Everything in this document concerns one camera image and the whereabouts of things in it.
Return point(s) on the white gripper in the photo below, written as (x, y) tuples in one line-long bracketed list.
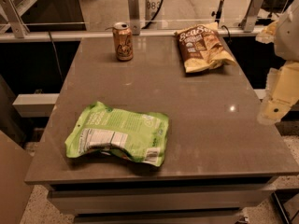
[(289, 34)]

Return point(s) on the orange soda can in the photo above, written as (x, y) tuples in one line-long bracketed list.
[(123, 41)]

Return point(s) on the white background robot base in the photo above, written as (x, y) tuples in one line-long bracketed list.
[(153, 0)]

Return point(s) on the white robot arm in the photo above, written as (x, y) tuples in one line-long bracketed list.
[(286, 43)]

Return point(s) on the brown yellow chip bag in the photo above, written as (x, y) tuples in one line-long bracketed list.
[(201, 48)]

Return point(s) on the green rice chip bag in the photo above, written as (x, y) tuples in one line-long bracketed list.
[(137, 137)]

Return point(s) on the grey drawer cabinet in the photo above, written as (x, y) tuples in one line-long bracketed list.
[(157, 203)]

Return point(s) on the right metal bracket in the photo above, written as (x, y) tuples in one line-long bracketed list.
[(248, 23)]

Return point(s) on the metal bracket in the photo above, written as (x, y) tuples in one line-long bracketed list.
[(248, 23), (13, 19), (134, 16)]

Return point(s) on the middle metal bracket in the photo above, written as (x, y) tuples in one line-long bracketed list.
[(134, 16)]

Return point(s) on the left metal bracket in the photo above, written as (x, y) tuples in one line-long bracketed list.
[(13, 19)]

